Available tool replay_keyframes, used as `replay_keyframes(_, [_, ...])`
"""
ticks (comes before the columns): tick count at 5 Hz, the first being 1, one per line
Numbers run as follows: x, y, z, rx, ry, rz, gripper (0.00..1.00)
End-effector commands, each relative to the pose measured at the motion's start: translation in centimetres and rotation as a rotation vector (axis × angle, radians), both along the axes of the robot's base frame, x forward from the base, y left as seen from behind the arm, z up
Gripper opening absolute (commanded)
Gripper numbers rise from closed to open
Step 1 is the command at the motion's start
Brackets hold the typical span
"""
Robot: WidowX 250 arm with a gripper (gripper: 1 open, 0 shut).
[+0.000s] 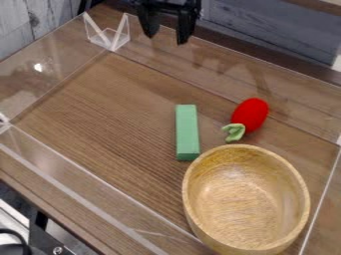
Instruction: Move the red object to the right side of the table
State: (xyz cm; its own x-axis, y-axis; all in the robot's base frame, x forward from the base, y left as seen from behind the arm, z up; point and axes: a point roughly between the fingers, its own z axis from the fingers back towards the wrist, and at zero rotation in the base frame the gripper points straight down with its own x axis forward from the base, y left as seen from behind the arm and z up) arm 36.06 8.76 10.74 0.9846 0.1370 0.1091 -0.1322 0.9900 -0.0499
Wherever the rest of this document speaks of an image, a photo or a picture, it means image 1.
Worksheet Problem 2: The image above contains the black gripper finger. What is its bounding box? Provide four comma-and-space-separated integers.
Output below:
137, 3, 161, 38
176, 9, 200, 45

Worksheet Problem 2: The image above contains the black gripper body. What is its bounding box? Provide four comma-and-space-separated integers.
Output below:
133, 0, 201, 15

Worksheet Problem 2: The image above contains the red plush strawberry toy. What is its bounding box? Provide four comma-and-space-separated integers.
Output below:
221, 98, 269, 142

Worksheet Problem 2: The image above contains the green rectangular block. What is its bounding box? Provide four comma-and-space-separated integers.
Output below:
176, 105, 200, 160

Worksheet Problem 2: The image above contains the wooden oval bowl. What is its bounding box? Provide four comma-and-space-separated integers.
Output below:
182, 144, 311, 255

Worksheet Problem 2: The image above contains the clear acrylic corner bracket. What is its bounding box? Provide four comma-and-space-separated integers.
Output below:
84, 13, 132, 52

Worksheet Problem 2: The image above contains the clear acrylic tray wall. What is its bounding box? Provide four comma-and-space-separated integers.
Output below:
0, 115, 212, 255

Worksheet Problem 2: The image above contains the black metal frame base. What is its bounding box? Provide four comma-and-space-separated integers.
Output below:
0, 208, 78, 255

